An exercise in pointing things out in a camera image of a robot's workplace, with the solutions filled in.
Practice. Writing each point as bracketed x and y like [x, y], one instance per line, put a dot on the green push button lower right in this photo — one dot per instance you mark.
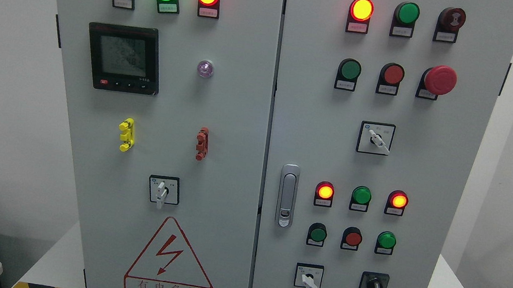
[385, 243]

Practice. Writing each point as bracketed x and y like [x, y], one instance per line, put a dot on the green indicator lower middle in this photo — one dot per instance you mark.
[360, 199]

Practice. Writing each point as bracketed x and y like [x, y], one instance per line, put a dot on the red push button upper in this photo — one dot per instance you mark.
[389, 79]

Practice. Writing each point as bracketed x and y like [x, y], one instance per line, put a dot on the red high voltage warning sticker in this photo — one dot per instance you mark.
[167, 261]

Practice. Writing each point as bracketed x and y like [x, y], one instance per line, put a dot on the green push button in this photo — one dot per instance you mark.
[347, 74]
[316, 234]
[385, 243]

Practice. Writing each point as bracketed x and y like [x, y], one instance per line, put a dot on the dark red buzzer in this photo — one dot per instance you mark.
[448, 24]

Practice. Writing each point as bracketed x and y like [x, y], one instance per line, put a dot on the grey cabinet door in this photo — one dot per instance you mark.
[219, 195]
[316, 127]

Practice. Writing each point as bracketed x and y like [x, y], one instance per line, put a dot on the green push button upper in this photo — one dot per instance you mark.
[347, 74]

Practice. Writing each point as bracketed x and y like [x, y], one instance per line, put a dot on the red push button lower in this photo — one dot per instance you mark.
[351, 239]

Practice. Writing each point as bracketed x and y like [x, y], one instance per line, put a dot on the red push button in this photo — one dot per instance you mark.
[351, 239]
[389, 79]

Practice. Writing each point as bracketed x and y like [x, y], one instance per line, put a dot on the grey right cabinet door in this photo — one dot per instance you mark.
[316, 127]

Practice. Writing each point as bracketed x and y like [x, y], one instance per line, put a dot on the door rotary selector switch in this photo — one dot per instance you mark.
[164, 190]

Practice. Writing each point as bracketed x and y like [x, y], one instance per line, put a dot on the red lit indicator top right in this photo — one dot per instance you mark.
[358, 19]

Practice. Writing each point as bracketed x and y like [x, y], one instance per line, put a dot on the red terminal connector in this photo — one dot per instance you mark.
[202, 144]

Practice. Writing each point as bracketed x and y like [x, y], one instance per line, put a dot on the black rotary knob switch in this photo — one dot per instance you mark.
[374, 280]

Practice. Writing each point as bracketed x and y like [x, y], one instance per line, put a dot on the black digital power meter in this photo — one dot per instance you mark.
[124, 58]

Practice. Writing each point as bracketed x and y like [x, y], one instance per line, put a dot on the grey left cabinet door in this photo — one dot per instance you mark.
[219, 195]

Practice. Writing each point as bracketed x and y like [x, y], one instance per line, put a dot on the red lit indicator lower right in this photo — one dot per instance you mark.
[396, 203]

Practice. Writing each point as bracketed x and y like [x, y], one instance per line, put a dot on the green push button lower left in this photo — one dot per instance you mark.
[316, 234]

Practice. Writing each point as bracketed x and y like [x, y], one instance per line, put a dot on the silver door latch handle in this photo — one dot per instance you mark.
[287, 195]

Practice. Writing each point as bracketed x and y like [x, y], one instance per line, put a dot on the yellow terminal connector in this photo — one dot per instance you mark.
[127, 128]

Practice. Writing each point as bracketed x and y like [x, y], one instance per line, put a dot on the upper right rotary selector switch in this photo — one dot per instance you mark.
[375, 138]

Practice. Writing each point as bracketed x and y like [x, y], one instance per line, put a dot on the red emergency stop button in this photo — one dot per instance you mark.
[436, 81]

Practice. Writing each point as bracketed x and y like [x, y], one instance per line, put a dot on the green indicator top right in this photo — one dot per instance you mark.
[403, 22]

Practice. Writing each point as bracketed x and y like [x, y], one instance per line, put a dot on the red lit indicator lower left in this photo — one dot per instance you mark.
[324, 193]

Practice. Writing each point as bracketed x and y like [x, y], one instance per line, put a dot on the lower white rotary selector switch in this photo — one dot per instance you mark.
[308, 275]

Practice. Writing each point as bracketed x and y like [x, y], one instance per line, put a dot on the red lit indicator light left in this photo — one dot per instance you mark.
[208, 9]

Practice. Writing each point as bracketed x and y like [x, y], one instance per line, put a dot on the small purple indicator lamp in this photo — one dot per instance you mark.
[205, 69]

